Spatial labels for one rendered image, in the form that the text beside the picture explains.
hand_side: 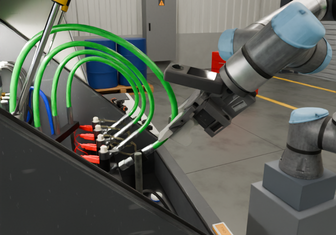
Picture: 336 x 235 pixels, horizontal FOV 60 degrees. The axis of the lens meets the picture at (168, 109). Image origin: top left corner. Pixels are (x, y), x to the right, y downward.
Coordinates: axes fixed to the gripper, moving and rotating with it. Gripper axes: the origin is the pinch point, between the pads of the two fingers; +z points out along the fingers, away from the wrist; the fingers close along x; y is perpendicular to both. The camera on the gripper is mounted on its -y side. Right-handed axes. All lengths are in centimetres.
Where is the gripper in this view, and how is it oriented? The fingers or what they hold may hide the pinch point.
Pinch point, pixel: (164, 127)
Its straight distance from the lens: 64.7
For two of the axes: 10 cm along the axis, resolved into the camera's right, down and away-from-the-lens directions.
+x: 3.1, -4.9, 8.1
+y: 7.4, 6.6, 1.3
